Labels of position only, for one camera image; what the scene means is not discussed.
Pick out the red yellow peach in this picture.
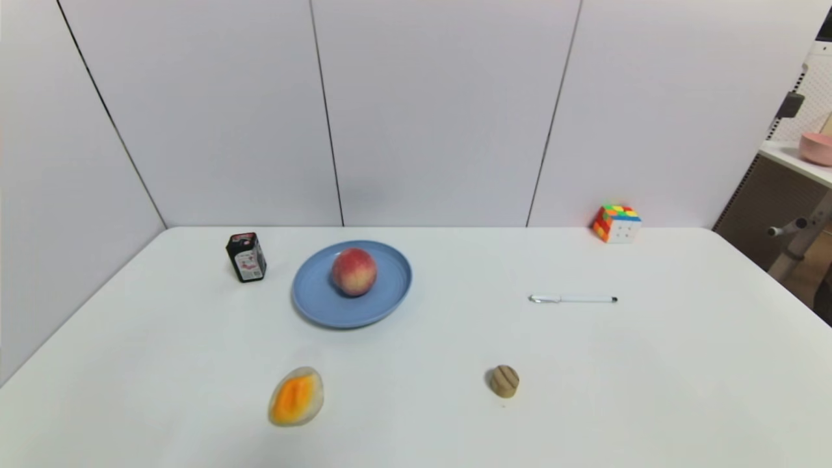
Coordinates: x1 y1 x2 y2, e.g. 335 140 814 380
331 247 378 298

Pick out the blue plate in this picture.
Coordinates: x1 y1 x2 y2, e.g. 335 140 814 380
291 240 413 330

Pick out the white pen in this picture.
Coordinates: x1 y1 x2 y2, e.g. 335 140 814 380
528 294 619 304

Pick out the small black drink carton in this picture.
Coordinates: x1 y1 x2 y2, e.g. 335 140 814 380
226 232 268 283

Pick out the colourful puzzle cube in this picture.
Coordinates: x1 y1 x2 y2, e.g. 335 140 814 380
591 205 642 244

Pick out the orange melon slice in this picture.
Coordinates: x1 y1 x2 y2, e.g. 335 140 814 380
268 367 324 428

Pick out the white side table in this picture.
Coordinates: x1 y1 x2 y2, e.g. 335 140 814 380
712 140 832 283

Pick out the pink bowl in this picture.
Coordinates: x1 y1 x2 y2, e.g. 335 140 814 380
799 132 832 167

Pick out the white pegboard panel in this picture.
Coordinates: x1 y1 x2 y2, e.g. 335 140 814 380
771 39 832 145

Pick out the grey table crank handle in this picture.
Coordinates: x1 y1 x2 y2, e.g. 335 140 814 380
766 218 810 237

